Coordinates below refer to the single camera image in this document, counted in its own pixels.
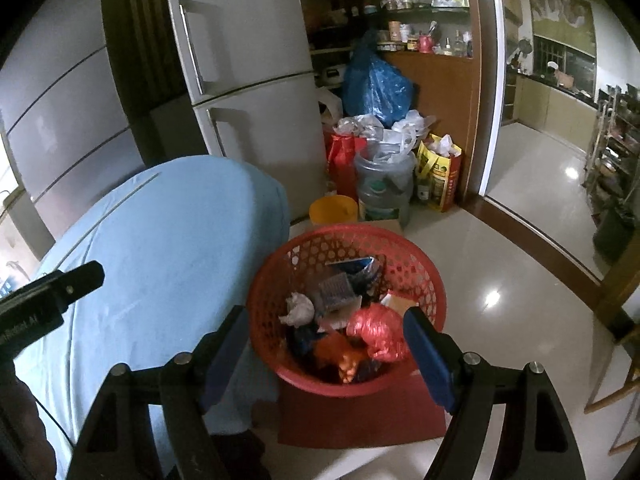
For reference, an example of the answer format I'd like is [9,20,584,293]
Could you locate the red plastic bag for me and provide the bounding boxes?
[346,304,410,363]

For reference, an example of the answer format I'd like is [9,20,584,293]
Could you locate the red orange white carton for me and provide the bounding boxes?
[380,290,419,318]

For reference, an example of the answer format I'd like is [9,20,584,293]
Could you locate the orange wrapper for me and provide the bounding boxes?
[314,332,369,384]

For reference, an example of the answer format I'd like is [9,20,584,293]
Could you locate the white tissue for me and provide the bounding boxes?
[279,292,316,328]

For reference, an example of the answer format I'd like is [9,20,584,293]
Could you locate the blue silver toothpaste box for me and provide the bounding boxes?
[328,256,382,290]

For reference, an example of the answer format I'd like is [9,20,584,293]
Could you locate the clear plastic zip bag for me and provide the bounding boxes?
[318,273,362,315]

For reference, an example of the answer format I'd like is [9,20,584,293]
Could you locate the red mesh trash basket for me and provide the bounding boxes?
[247,223,447,398]

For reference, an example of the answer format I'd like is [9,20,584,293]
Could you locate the metal kitchen rack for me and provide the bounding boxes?
[581,83,640,261]

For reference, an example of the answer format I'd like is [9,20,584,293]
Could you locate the blue tablecloth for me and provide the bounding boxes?
[15,155,290,478]

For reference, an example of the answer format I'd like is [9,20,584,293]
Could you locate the clear plastic water jug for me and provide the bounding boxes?
[354,142,416,228]

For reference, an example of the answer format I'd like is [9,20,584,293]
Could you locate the yellow plastic bucket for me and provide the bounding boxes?
[309,195,358,226]

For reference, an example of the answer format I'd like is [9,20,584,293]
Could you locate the white plastic bags pile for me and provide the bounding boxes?
[333,110,437,154]

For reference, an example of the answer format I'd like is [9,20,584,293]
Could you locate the red gift bag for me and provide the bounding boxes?
[326,132,368,200]

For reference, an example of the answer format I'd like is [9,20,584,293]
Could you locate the silver two-door refrigerator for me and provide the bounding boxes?
[168,0,326,220]

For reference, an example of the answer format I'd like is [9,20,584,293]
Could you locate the large blue bag on floor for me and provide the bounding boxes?
[343,29,414,127]

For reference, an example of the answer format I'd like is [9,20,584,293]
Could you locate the wooden shelf cabinet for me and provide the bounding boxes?
[302,0,483,204]

